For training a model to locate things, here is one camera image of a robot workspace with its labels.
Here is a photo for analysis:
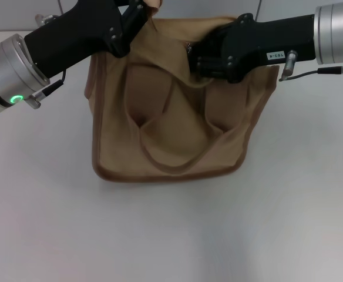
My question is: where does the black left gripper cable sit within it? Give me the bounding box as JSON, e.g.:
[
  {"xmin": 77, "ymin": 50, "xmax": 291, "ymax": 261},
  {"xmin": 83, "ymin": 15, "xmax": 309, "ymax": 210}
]
[{"xmin": 24, "ymin": 14, "xmax": 66, "ymax": 110}]

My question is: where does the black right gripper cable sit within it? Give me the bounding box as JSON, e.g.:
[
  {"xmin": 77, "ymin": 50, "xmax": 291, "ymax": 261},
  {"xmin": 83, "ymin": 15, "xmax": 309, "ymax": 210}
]
[{"xmin": 279, "ymin": 49, "xmax": 343, "ymax": 82}]

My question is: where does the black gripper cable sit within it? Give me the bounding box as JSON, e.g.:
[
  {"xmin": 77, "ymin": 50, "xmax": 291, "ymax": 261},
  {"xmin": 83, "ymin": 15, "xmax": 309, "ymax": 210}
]
[
  {"xmin": 279, "ymin": 49, "xmax": 343, "ymax": 82},
  {"xmin": 24, "ymin": 14, "xmax": 66, "ymax": 110}
]

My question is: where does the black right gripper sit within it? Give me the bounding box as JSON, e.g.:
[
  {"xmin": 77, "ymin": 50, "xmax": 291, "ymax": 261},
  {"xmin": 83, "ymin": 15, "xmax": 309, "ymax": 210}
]
[{"xmin": 189, "ymin": 13, "xmax": 318, "ymax": 85}]

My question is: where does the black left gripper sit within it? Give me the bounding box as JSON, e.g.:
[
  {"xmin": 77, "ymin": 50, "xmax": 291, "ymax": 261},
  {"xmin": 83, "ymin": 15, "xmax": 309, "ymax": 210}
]
[{"xmin": 24, "ymin": 0, "xmax": 149, "ymax": 80}]

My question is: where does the khaki canvas food bag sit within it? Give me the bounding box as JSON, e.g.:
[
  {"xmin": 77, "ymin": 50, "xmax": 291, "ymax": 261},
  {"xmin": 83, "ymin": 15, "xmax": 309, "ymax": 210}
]
[{"xmin": 84, "ymin": 0, "xmax": 280, "ymax": 183}]

